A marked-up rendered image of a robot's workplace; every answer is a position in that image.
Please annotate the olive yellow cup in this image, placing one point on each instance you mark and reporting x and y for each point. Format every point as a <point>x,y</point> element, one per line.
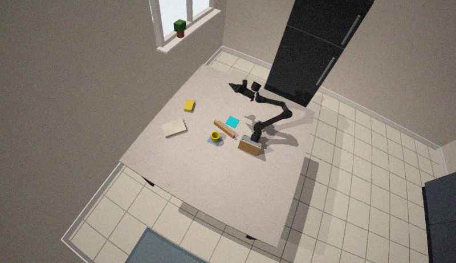
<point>215,136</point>

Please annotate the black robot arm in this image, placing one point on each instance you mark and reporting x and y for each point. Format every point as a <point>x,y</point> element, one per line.
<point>260,125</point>

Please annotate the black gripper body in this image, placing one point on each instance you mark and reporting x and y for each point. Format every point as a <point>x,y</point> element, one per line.
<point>241,90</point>

